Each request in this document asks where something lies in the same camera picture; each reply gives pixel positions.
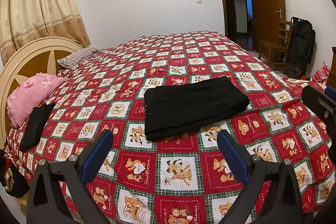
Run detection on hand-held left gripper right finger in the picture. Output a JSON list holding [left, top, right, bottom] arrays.
[[217, 130, 307, 224]]

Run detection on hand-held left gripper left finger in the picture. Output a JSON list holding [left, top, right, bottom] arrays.
[[26, 130, 114, 224]]

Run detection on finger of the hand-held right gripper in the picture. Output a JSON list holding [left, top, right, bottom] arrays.
[[301, 85, 336, 135], [324, 86, 336, 100]]

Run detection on black pants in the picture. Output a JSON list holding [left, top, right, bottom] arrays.
[[144, 76, 250, 141]]

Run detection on red plaid cloth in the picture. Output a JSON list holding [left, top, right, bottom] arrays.
[[311, 63, 332, 83]]

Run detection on black bag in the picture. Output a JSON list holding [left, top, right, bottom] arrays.
[[285, 17, 316, 80]]

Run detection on black folded garment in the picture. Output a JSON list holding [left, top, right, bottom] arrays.
[[19, 103, 56, 151]]

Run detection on wooden chair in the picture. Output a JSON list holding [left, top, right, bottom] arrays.
[[259, 17, 293, 71]]

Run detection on dark clothes pile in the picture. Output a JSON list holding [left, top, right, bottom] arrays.
[[0, 149, 30, 199]]

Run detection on pink floral pillow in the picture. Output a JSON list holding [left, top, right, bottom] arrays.
[[7, 74, 65, 128]]

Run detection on striped pillow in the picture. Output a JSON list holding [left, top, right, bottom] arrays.
[[57, 47, 100, 69]]

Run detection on red printed bear blanket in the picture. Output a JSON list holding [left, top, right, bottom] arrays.
[[5, 31, 333, 224]]

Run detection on brown wooden door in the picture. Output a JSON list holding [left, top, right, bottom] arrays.
[[247, 0, 286, 51]]

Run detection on cream wooden headboard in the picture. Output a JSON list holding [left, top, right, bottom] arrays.
[[0, 37, 83, 149]]

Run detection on beige patterned curtain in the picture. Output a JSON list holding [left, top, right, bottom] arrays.
[[0, 0, 91, 65]]

